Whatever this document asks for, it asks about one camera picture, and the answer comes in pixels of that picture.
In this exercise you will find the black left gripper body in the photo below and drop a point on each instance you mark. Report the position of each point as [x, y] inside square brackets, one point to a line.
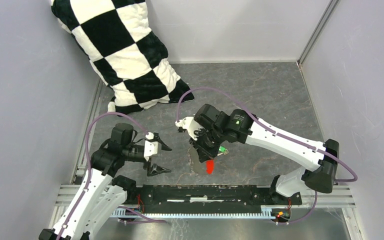
[147, 164]

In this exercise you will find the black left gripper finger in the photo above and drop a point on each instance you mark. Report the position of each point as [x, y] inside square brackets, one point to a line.
[163, 146]
[154, 170]

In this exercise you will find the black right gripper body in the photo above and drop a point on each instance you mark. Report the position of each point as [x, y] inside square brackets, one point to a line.
[207, 142]

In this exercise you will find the small green object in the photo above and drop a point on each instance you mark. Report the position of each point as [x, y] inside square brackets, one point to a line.
[222, 151]

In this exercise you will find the metal key holder red handle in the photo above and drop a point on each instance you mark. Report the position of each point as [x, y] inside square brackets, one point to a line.
[201, 168]

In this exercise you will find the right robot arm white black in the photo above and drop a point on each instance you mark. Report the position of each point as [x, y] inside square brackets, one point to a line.
[210, 128]

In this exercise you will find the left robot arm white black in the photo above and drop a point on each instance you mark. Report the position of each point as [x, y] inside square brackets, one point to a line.
[102, 190]

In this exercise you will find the black white checkered pillow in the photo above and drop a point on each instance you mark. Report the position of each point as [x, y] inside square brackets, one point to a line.
[124, 52]

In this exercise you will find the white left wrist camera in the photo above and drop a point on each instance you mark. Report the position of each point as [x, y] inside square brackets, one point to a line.
[147, 142]

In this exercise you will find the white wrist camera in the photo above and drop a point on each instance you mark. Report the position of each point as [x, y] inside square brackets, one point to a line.
[189, 125]
[147, 142]

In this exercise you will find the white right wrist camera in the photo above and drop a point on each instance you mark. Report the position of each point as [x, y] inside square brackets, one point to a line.
[189, 125]

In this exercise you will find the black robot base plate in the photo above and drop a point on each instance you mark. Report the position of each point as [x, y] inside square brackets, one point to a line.
[208, 199]

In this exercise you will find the aluminium frame rail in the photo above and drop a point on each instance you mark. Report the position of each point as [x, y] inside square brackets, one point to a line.
[341, 197]

